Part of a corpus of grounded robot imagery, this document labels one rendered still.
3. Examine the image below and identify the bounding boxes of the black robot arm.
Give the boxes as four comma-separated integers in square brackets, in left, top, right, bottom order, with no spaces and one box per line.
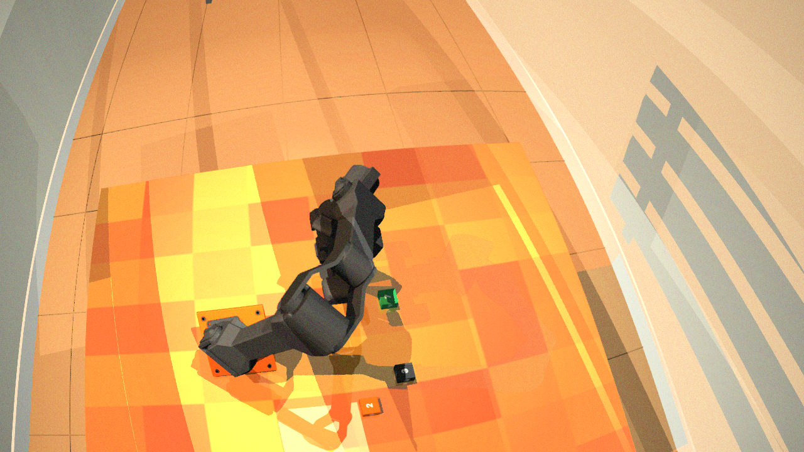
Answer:
[198,165,386,377]

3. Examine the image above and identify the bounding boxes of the green block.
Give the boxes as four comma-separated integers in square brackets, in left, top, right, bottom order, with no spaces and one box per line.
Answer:
[378,288,398,309]

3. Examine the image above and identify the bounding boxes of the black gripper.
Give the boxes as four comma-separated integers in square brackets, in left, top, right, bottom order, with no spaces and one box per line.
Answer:
[310,208,350,305]

